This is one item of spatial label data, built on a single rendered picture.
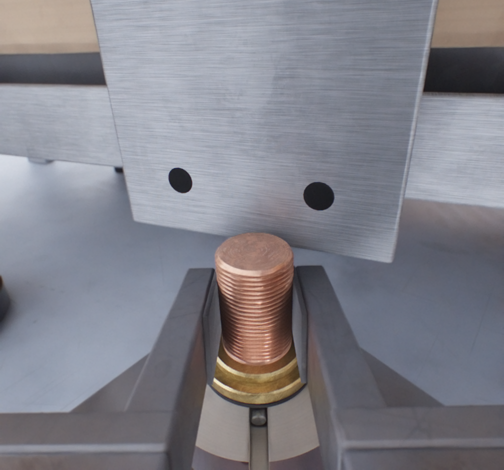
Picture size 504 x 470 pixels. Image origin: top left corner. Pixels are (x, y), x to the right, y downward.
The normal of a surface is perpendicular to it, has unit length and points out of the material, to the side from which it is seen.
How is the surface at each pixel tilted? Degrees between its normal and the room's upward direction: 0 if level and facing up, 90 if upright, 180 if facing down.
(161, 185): 90
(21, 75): 90
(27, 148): 90
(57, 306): 180
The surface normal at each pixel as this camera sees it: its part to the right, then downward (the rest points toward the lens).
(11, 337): -0.03, -0.89
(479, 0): -0.35, 0.44
